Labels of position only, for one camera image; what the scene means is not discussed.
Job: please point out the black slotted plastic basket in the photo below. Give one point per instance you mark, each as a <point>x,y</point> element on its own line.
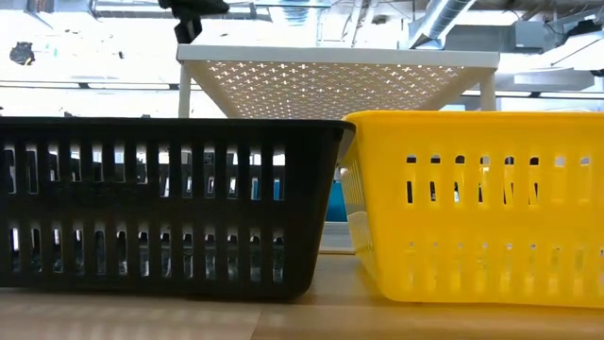
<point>311,189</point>

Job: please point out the blue plastic bin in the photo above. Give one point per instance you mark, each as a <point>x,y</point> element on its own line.
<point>336,203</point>

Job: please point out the silver ventilation duct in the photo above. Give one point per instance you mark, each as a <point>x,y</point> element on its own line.
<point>441,19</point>

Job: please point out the yellow slotted plastic basket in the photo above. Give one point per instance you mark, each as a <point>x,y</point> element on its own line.
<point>472,132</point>

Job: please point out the white perforated metal shelf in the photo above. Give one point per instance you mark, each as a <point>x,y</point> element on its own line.
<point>330,54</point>

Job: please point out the black ceiling fixture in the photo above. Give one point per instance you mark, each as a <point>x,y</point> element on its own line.
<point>21,53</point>

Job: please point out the grey ceiling air unit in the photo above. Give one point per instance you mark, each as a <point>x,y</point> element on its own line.
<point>495,37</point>

